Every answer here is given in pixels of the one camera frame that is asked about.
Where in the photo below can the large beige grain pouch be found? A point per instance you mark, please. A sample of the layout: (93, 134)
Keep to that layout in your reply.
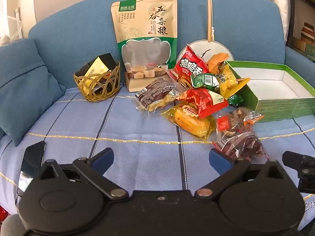
(142, 29)

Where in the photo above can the green snack packet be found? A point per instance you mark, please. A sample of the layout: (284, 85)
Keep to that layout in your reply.
(204, 81)

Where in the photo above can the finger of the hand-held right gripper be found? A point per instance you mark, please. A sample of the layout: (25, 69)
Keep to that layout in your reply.
(292, 158)

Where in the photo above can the blue sofa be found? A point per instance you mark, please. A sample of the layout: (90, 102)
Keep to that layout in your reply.
(73, 41)

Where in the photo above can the blue cushion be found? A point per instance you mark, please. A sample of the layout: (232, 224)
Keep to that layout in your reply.
(24, 91)

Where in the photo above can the red chip packet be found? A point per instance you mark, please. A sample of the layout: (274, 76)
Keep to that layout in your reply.
(189, 66)

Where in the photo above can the clear nut packet red label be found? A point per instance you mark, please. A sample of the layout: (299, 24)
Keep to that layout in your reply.
(233, 120)

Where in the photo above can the round white hand fan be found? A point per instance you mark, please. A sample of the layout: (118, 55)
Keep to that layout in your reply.
(196, 48)

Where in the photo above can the yellow snack packet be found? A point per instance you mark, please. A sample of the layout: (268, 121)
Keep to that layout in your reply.
(227, 84)

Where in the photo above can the green cardboard box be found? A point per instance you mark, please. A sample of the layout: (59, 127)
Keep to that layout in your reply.
(283, 108)

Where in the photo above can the woven wicker basket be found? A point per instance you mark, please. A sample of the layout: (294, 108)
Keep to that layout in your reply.
(98, 94)

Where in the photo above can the white metal rack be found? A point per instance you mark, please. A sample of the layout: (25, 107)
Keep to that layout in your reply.
(17, 22)

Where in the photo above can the light blue plaid blanket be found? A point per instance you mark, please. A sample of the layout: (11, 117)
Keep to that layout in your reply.
(123, 132)

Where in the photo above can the black box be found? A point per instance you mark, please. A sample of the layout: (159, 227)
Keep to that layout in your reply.
(108, 60)

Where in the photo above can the red packet with green label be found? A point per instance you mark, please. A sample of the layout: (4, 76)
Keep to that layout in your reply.
(201, 100)

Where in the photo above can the black smartphone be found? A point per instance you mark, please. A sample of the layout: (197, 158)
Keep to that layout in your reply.
(32, 157)

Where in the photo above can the gold packet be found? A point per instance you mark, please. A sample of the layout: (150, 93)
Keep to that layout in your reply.
(97, 66)

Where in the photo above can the clear red dates packet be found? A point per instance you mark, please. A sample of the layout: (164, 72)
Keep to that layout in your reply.
(246, 145)

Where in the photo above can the small green candy packet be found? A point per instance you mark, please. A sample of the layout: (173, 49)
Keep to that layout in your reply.
(236, 100)

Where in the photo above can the dark brown label packet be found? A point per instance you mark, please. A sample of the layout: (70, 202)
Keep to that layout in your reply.
(152, 91)

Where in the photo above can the yellow cake packet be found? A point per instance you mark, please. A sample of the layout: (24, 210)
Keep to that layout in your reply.
(189, 123)

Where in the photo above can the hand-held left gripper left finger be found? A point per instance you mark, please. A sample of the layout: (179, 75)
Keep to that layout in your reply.
(103, 158)

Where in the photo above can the orange snack packet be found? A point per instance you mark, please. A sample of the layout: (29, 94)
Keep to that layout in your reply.
(216, 60)

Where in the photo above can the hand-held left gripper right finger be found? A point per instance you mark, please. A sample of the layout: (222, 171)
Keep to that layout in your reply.
(219, 159)

